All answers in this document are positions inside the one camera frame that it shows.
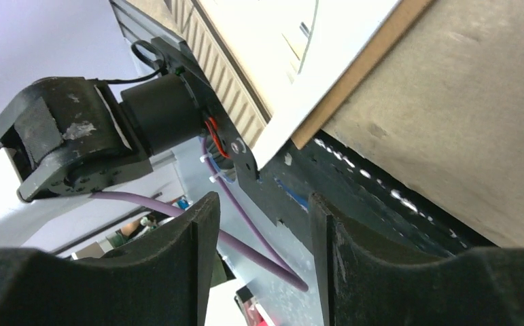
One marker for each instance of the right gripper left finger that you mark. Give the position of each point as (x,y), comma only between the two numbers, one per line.
(162,278)

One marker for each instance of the brown backing board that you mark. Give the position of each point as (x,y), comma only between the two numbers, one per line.
(348,41)

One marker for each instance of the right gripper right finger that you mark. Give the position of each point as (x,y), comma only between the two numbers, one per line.
(365,278)

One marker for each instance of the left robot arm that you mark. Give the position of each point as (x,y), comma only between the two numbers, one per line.
(64,138)

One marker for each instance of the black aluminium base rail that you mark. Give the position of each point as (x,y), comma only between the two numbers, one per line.
(281,189)

